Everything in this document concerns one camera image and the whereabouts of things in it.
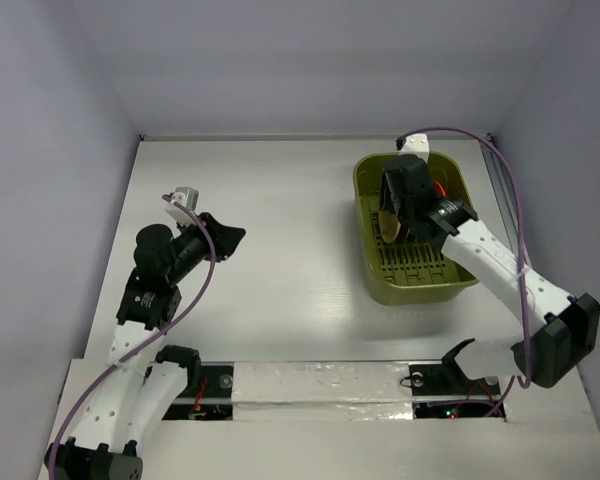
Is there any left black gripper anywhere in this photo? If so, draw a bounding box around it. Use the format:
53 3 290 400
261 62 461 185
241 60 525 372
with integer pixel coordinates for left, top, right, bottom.
166 211 244 284

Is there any yellow patterned plate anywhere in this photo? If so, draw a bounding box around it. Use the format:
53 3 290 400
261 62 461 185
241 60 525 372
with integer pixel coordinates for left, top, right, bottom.
378 210 402 244

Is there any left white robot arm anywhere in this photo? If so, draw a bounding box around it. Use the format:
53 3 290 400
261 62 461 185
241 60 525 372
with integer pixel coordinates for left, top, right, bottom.
44 212 246 479

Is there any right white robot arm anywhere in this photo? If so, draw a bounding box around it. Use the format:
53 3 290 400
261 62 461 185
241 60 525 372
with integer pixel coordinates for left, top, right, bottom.
380 154 600 388

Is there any olive green dish rack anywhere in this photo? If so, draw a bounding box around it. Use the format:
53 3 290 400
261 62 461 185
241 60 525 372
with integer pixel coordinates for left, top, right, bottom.
353 153 478 306

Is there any orange plate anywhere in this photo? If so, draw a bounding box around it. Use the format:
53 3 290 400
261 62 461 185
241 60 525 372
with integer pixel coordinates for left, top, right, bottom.
433 180 447 197

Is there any silver foil tape strip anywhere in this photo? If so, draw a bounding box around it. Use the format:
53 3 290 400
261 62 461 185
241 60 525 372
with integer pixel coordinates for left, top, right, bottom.
231 361 413 422

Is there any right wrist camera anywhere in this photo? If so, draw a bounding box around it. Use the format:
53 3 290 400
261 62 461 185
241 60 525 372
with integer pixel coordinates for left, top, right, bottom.
395 133 430 162

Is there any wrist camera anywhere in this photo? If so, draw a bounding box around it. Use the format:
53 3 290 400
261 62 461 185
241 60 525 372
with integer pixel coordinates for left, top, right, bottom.
395 133 430 162
163 187 199 226

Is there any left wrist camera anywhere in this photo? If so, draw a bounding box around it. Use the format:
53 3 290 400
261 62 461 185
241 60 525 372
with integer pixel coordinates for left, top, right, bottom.
163 187 199 226

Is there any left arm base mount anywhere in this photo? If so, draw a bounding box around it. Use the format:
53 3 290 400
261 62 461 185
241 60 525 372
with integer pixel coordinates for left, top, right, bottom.
163 363 234 421

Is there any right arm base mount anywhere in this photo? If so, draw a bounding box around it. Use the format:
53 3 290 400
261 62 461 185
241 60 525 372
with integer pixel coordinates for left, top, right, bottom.
399 363 502 420

